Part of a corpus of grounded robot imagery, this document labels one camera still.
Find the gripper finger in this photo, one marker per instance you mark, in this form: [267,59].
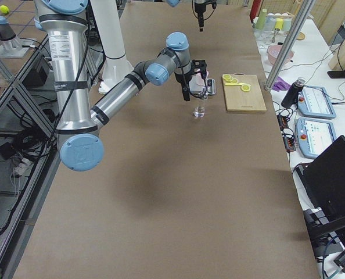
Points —
[185,93]
[201,24]

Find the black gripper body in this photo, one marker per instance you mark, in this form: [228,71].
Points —
[200,9]
[180,77]

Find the pink plastic cup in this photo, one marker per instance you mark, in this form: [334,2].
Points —
[199,80]

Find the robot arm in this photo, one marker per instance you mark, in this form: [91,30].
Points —
[174,3]
[79,123]

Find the glass sauce bottle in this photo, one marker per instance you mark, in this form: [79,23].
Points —
[199,105]

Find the digital kitchen scale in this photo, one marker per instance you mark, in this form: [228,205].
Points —
[209,87]

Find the green cup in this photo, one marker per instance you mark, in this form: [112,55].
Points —
[259,25]

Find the yellow cup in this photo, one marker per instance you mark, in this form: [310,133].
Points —
[278,24]

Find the lemon slice far right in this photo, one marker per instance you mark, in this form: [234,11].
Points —
[225,76]

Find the bamboo cutting board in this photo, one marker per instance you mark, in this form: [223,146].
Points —
[237,100]

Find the yellow plastic knife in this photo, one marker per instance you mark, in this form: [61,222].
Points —
[228,84]

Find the lemon slice front pair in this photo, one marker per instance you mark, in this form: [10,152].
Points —
[245,87]

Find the pink bowl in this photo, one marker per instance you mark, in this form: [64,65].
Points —
[273,52]

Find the purple glove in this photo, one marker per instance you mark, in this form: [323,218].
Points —
[280,85]

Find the black water bottle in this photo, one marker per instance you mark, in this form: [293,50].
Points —
[293,92]

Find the far teach pendant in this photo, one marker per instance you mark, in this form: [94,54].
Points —
[314,102]

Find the teach pendant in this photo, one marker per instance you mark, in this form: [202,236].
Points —
[314,102]
[314,136]

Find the near teach pendant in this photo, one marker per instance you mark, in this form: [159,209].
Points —
[314,136]

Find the black laptop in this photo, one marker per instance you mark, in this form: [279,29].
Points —
[324,181]

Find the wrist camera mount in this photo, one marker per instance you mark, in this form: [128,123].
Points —
[199,66]
[213,3]

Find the white camera mast base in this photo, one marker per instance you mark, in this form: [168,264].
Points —
[116,65]

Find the aluminium frame post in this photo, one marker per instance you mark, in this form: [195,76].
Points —
[296,26]

